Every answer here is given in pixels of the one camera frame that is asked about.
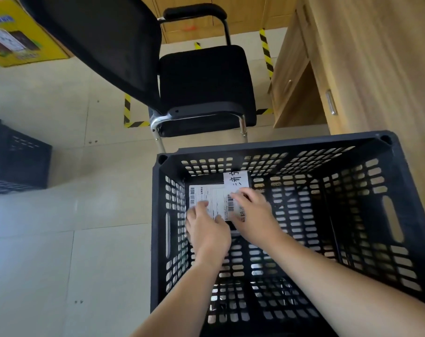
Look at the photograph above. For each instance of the wooden desk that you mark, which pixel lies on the wooden desk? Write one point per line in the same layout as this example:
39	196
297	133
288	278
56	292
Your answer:
374	66

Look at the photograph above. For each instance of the person's right hand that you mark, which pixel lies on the person's right hand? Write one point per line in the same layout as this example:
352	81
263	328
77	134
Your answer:
258	221

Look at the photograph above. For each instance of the person's right forearm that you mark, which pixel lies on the person's right forearm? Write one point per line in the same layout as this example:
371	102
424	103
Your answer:
339	287

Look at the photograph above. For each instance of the black box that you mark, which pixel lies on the black box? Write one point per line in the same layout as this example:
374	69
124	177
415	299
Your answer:
216	196

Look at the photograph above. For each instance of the person's left hand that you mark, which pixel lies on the person's left hand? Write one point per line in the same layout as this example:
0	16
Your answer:
209	238

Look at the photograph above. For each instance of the yellow display stand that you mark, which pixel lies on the yellow display stand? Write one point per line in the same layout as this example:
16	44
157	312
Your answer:
40	49

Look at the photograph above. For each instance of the black mesh office chair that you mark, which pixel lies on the black mesh office chair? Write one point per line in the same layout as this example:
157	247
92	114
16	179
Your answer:
93	42

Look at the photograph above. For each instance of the person's left forearm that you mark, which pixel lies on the person's left forearm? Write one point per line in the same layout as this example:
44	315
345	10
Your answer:
180	301

